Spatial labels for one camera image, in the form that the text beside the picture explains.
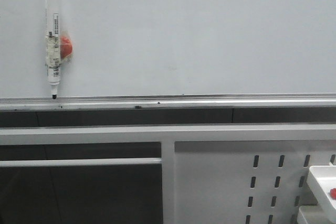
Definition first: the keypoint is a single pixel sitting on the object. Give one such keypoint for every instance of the white perforated pegboard panel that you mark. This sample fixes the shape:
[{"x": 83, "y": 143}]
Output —
[{"x": 245, "y": 181}]

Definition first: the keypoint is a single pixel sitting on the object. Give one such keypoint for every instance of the large whiteboard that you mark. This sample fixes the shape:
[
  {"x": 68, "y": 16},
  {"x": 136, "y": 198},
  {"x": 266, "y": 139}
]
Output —
[{"x": 172, "y": 53}]

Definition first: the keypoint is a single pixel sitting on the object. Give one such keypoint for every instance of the small red object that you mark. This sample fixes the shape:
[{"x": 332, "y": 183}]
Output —
[{"x": 333, "y": 193}]

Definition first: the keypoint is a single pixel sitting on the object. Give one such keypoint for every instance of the white whiteboard marker pen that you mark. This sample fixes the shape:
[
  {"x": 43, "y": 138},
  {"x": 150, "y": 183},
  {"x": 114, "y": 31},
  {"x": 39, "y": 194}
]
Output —
[{"x": 52, "y": 38}]

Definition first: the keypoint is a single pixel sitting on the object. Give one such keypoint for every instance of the red round magnet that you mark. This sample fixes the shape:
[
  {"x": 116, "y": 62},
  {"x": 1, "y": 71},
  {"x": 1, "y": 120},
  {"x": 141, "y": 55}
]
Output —
[{"x": 66, "y": 47}]

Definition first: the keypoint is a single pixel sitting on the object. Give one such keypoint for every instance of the white metal rack frame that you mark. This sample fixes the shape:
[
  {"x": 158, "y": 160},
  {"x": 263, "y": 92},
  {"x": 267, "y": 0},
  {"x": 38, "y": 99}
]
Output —
[{"x": 122, "y": 174}]

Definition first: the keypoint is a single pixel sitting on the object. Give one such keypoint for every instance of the lower white plastic tray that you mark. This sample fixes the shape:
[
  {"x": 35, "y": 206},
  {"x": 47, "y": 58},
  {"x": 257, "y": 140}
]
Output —
[{"x": 311, "y": 215}]

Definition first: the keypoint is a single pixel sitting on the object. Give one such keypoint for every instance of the white plastic tray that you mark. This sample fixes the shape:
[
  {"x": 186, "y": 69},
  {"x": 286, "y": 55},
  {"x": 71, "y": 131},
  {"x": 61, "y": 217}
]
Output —
[
  {"x": 311, "y": 215},
  {"x": 321, "y": 179}
]

